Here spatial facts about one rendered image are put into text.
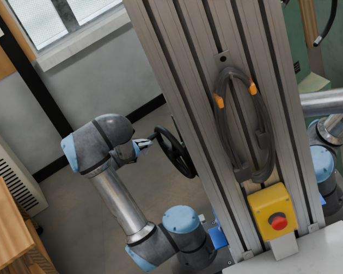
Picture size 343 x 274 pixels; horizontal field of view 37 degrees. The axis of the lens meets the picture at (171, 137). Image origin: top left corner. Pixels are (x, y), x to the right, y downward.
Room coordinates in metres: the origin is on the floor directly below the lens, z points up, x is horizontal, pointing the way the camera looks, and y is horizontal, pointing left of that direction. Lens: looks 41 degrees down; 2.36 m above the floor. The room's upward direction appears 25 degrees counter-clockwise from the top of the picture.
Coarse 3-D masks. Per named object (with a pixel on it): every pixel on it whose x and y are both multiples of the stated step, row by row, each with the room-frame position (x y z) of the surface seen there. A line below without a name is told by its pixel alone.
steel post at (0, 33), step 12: (0, 24) 2.89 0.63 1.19; (0, 36) 2.85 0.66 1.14; (12, 36) 2.89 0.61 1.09; (12, 48) 2.88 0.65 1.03; (12, 60) 2.88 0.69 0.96; (24, 60) 2.89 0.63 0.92; (24, 72) 2.88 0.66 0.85; (36, 72) 2.90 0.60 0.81; (36, 84) 2.89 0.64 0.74; (36, 96) 2.88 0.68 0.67; (48, 96) 2.89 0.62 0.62; (48, 108) 2.88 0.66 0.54; (60, 120) 2.89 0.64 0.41; (60, 132) 2.88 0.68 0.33; (72, 132) 2.89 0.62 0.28
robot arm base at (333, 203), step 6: (336, 186) 1.08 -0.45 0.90; (330, 192) 1.06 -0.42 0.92; (336, 192) 1.07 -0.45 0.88; (342, 192) 1.09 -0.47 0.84; (324, 198) 1.06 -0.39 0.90; (330, 198) 1.05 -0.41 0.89; (336, 198) 1.05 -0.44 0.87; (342, 198) 1.06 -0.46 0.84; (330, 204) 1.05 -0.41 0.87; (336, 204) 1.04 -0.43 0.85; (342, 204) 1.05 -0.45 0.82; (324, 210) 1.04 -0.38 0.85; (330, 210) 1.04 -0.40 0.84; (336, 210) 1.04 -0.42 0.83; (324, 216) 1.04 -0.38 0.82
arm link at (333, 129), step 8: (320, 120) 1.23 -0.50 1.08; (328, 120) 1.19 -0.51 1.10; (336, 120) 1.16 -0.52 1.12; (312, 128) 1.25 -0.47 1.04; (320, 128) 1.20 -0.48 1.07; (328, 128) 1.18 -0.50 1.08; (336, 128) 1.15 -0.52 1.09; (312, 136) 1.22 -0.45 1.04; (320, 136) 1.18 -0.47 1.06; (328, 136) 1.16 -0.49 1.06; (336, 136) 1.15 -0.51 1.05; (312, 144) 1.19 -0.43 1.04; (320, 144) 1.17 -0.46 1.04; (328, 144) 1.16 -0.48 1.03; (336, 144) 1.14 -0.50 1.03; (336, 152) 1.15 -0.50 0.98
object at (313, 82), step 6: (312, 72) 1.80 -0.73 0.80; (306, 78) 1.78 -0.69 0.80; (312, 78) 1.76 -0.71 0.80; (318, 78) 1.75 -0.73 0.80; (324, 78) 1.73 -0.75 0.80; (300, 84) 1.76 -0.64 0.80; (306, 84) 1.74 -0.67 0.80; (312, 84) 1.73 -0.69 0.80; (318, 84) 1.71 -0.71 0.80; (324, 84) 1.69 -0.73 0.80; (330, 84) 1.69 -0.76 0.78; (300, 90) 1.72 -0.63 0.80; (306, 90) 1.71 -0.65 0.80; (312, 90) 1.69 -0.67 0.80; (318, 90) 1.67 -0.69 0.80
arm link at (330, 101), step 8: (336, 88) 1.08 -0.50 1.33; (304, 96) 1.11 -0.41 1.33; (312, 96) 1.09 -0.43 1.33; (320, 96) 1.08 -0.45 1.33; (328, 96) 1.06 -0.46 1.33; (336, 96) 1.04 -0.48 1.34; (304, 104) 1.09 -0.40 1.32; (312, 104) 1.08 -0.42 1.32; (320, 104) 1.06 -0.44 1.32; (328, 104) 1.05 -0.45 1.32; (336, 104) 1.03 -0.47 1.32; (304, 112) 1.08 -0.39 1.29; (312, 112) 1.07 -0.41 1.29; (320, 112) 1.06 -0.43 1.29; (328, 112) 1.04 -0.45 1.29; (336, 112) 1.03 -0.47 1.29
